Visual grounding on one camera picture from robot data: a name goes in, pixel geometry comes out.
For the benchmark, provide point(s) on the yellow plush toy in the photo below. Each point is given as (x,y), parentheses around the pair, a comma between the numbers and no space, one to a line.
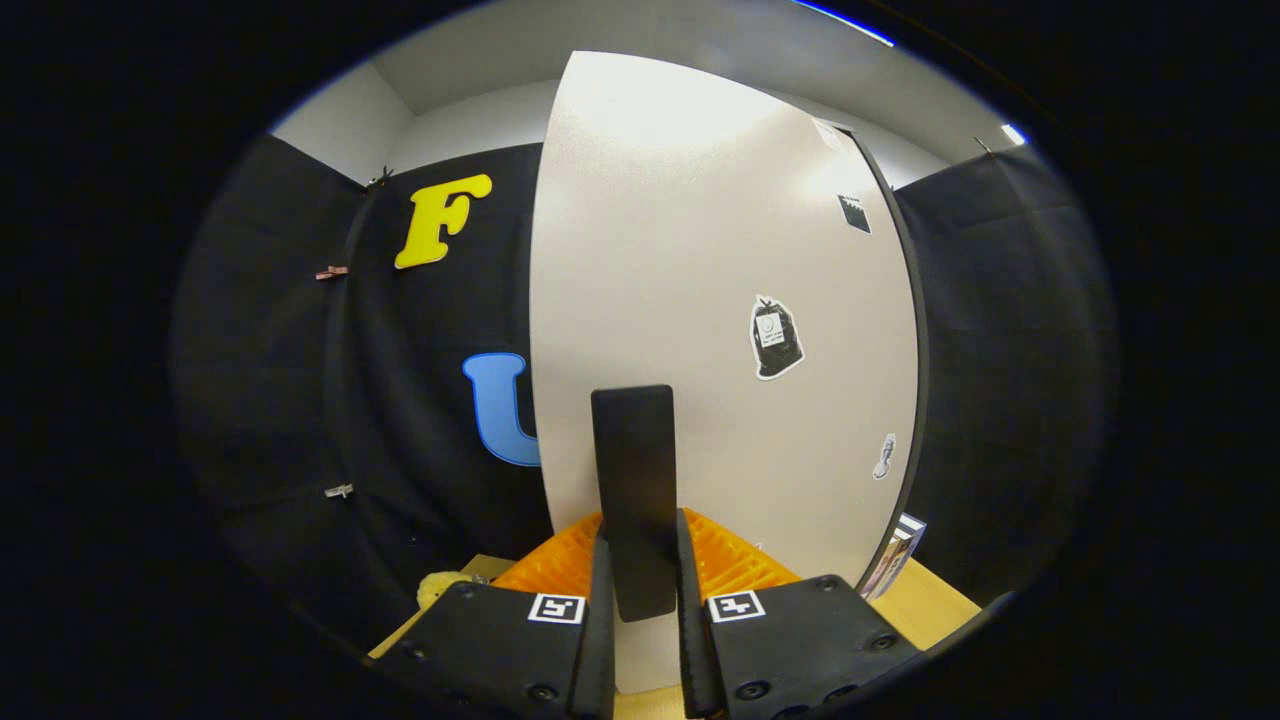
(440,587)

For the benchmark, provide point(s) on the stack of books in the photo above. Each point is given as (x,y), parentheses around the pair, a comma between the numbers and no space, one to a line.
(895,555)

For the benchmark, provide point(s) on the beige shoe cabinet door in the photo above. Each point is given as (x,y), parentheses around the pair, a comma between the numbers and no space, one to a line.
(680,250)

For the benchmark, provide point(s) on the small ceiling light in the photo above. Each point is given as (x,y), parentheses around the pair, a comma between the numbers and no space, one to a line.
(1013,133)

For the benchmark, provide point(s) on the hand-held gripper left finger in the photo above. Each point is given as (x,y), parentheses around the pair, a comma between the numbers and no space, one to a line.
(500,650)

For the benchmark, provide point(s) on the long ceiling light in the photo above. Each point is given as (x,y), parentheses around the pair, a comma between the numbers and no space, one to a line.
(850,22)

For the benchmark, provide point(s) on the black clip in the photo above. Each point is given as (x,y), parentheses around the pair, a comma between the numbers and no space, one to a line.
(985,146)
(380,178)

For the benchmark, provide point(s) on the white clip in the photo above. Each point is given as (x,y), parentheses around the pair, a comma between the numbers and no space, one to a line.
(339,490)

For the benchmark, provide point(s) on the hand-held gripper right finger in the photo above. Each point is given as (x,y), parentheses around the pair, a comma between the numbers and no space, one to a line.
(790,650)

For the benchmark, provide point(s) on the pink clip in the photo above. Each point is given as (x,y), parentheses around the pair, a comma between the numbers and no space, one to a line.
(332,272)

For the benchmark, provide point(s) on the black backdrop cloth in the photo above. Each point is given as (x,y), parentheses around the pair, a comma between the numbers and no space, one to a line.
(280,350)

